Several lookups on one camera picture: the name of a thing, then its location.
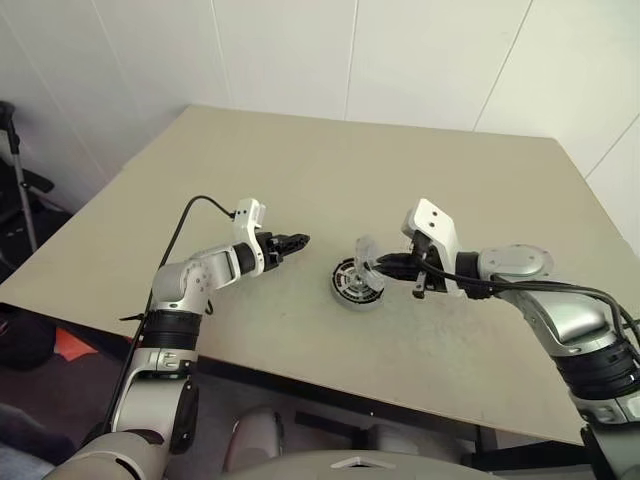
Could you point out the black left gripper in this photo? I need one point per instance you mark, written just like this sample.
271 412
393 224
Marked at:
271 250

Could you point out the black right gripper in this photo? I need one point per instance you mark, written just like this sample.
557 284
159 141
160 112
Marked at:
424 270

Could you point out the round motor lid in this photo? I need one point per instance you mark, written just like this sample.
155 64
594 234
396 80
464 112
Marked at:
365 260

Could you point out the round grey motor housing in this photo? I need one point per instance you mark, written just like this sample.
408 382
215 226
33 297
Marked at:
355 302

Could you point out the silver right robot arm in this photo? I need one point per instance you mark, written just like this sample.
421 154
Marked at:
560 310

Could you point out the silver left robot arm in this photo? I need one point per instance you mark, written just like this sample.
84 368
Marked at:
170 325

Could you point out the grey rounded robot leg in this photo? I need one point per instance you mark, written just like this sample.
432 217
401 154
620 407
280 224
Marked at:
395 440
252 440

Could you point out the grey robot torso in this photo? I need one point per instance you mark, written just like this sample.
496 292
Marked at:
360 465

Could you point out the orange object on floor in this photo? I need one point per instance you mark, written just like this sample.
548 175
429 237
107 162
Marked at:
72 345

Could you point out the black folded equipment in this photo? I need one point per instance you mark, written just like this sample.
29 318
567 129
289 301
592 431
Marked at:
35 197

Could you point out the black bag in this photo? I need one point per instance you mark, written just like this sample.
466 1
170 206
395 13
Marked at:
25 342

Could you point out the grey-blue fabric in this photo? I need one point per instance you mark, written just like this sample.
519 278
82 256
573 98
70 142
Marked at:
27 440

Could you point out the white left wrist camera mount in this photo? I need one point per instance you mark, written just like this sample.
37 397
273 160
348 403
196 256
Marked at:
246 225

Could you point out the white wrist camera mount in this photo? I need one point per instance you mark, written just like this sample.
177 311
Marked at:
435 225
246 225

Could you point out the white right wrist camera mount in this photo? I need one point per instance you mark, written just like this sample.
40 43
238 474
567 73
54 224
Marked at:
435 225

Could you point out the black table frame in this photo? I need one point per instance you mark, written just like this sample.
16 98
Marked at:
325 385

